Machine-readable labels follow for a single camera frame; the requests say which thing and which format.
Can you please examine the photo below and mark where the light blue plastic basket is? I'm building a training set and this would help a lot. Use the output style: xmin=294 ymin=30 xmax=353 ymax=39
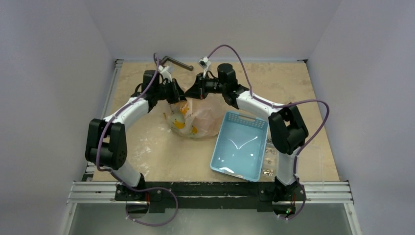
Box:
xmin=210 ymin=111 xmax=269 ymax=182

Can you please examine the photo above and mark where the black metal crank handle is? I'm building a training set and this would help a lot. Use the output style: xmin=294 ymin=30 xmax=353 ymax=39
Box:
xmin=160 ymin=56 xmax=194 ymax=71

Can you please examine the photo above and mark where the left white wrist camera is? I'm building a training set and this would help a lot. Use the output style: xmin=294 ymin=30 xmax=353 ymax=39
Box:
xmin=158 ymin=65 xmax=173 ymax=81

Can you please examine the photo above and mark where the clear plastic screw box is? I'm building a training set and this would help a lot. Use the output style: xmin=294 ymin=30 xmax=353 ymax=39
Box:
xmin=260 ymin=139 xmax=324 ymax=186

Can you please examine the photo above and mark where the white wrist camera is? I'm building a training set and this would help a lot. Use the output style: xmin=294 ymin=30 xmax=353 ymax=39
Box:
xmin=158 ymin=65 xmax=173 ymax=81
xmin=198 ymin=57 xmax=211 ymax=78

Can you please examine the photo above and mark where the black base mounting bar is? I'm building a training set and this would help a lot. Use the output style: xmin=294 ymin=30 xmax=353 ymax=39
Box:
xmin=115 ymin=181 xmax=306 ymax=215

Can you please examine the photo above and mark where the orange banana print plastic bag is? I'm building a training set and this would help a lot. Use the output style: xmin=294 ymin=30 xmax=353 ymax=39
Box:
xmin=163 ymin=95 xmax=226 ymax=139

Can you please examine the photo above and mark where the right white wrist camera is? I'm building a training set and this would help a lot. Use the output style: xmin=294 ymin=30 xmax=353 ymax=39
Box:
xmin=198 ymin=57 xmax=211 ymax=78

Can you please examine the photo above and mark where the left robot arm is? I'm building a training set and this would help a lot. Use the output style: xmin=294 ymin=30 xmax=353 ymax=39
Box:
xmin=85 ymin=66 xmax=185 ymax=200

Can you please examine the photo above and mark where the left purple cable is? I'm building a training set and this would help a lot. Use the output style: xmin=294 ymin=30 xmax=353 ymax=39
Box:
xmin=95 ymin=53 xmax=179 ymax=228

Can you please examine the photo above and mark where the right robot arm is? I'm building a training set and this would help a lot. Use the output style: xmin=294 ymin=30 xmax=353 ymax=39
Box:
xmin=184 ymin=63 xmax=309 ymax=199

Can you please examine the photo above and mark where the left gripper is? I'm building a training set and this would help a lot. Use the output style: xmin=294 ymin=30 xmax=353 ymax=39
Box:
xmin=154 ymin=78 xmax=190 ymax=104

